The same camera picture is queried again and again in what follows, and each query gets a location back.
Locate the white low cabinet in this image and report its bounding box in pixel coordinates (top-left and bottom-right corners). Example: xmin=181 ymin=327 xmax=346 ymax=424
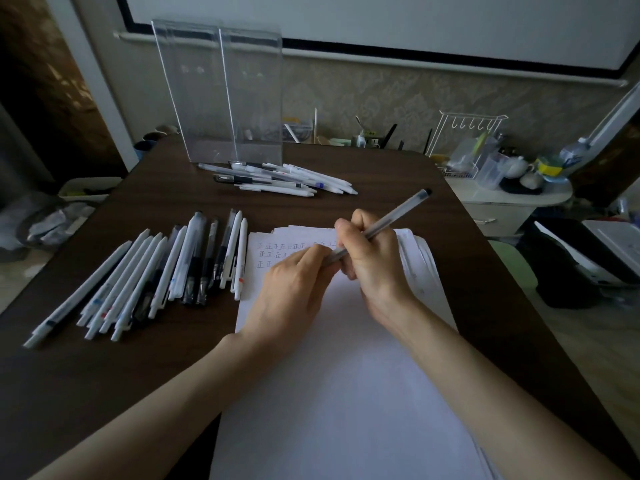
xmin=445 ymin=177 xmax=573 ymax=239

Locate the black round tray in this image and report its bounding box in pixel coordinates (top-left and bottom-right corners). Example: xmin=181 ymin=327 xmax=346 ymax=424
xmin=499 ymin=178 xmax=543 ymax=195

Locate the black bag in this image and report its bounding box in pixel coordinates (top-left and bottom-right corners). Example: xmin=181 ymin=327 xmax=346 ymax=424
xmin=517 ymin=217 xmax=640 ymax=309

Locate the white wire hook rack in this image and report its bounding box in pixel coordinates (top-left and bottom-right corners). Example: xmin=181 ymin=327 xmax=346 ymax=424
xmin=425 ymin=110 xmax=510 ymax=178

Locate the pile of pens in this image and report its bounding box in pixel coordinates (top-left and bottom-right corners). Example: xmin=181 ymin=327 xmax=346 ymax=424
xmin=197 ymin=161 xmax=359 ymax=198

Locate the yellow green container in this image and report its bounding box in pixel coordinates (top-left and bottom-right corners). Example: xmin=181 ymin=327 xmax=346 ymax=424
xmin=533 ymin=157 xmax=563 ymax=178

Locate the black router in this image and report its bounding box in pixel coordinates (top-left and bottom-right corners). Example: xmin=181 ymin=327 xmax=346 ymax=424
xmin=381 ymin=123 xmax=433 ymax=153

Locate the person's left hand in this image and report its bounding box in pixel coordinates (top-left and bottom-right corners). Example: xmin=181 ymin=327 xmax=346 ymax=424
xmin=227 ymin=243 xmax=345 ymax=368

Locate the clear plastic measuring jug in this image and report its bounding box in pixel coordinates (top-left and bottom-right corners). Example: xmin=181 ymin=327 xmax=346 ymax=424
xmin=475 ymin=152 xmax=509 ymax=191

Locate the grey curtain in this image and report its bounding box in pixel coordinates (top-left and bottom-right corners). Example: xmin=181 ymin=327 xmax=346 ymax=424
xmin=0 ymin=102 xmax=53 ymax=205

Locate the white teapot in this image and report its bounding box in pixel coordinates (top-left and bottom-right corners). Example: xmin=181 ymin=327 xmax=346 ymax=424
xmin=505 ymin=155 xmax=531 ymax=179

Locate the beige plastic bin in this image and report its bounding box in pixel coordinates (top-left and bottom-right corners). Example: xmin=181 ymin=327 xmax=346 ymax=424
xmin=57 ymin=176 xmax=123 ymax=203

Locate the person's left forearm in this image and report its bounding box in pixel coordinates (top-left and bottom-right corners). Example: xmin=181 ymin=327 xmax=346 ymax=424
xmin=29 ymin=337 xmax=271 ymax=480

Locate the white projector screen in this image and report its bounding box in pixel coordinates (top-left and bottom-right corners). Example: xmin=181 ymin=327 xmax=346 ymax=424
xmin=115 ymin=0 xmax=640 ymax=88

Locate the person's right hand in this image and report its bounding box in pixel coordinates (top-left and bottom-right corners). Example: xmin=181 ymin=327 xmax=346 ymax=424
xmin=333 ymin=208 xmax=421 ymax=335

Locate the clear plastic bottle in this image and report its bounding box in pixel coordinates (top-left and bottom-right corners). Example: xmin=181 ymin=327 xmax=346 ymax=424
xmin=559 ymin=137 xmax=591 ymax=168

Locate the person's right forearm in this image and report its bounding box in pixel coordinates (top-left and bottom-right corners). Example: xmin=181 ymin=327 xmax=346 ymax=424
xmin=395 ymin=299 xmax=631 ymax=480

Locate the stack of white paper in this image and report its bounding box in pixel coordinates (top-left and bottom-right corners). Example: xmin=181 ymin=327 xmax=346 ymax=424
xmin=209 ymin=225 xmax=503 ymax=480

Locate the group of colourful cups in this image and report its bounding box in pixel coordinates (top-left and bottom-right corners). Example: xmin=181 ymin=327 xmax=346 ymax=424
xmin=132 ymin=124 xmax=180 ymax=161

